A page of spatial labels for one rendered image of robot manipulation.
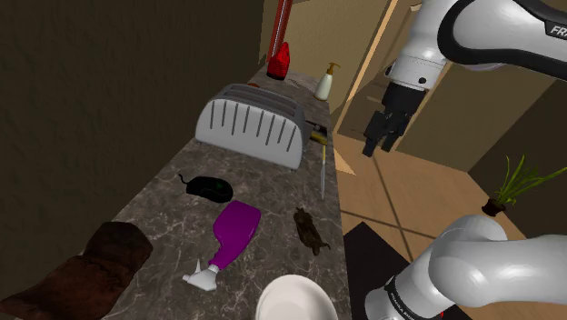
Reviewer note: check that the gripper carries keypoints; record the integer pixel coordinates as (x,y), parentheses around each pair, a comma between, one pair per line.
(401,98)

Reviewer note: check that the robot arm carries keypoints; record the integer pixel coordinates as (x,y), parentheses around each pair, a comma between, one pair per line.
(487,31)

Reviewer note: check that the cream soap dispenser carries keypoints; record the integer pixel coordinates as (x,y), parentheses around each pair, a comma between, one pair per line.
(324,85)

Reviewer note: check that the brown cat figure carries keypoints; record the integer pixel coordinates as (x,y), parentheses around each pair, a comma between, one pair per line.
(308,230)

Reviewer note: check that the red faceted object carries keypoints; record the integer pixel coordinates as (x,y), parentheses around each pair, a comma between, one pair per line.
(279,64)

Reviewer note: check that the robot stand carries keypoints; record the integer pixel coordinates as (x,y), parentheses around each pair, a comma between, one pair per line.
(372,261)

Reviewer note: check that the silver toaster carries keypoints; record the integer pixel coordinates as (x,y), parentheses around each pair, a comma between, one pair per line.
(252,126)

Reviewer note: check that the green potted plant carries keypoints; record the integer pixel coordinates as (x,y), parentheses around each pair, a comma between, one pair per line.
(514,186)

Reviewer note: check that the purple spray bottle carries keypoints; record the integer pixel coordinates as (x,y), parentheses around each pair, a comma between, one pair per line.
(234,228)

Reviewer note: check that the black computer mouse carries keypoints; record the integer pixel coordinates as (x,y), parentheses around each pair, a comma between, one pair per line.
(210,188)

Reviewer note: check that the white bowl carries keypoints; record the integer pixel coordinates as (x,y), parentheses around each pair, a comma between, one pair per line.
(294,299)

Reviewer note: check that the red upright post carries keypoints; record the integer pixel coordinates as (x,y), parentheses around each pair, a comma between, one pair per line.
(280,22)

